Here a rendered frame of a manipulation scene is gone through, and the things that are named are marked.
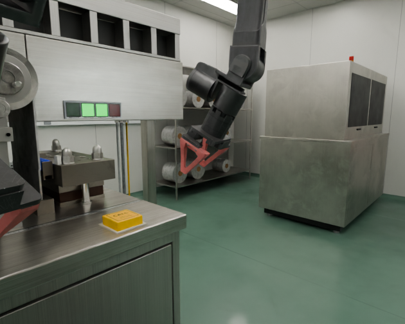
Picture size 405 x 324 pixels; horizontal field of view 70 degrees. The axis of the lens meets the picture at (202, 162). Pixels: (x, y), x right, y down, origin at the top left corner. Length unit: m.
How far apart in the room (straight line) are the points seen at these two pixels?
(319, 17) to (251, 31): 4.69
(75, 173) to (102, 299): 0.34
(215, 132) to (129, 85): 0.84
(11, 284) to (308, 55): 4.98
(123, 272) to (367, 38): 4.63
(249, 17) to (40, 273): 0.61
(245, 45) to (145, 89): 0.91
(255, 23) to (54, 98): 0.85
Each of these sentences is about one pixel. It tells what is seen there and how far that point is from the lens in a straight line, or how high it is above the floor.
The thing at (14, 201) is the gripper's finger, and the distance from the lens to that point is 0.28.
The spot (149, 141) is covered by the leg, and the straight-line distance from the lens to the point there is 1.66.
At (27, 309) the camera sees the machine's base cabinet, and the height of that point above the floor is 0.81.
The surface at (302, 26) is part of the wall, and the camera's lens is 5.37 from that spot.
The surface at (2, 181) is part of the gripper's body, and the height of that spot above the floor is 1.11.
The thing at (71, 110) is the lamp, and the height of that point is 1.18.
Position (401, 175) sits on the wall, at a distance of 4.81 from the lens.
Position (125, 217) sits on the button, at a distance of 0.72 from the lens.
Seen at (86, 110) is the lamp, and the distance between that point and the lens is 1.28.
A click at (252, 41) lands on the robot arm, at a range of 0.60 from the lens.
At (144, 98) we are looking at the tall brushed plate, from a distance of 1.44.
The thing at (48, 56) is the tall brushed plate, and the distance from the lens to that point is 1.26.
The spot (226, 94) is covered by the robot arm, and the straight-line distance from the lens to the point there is 0.60.
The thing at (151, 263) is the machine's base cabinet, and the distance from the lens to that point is 0.80.
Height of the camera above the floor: 1.16
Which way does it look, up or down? 9 degrees down
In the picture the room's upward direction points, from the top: straight up
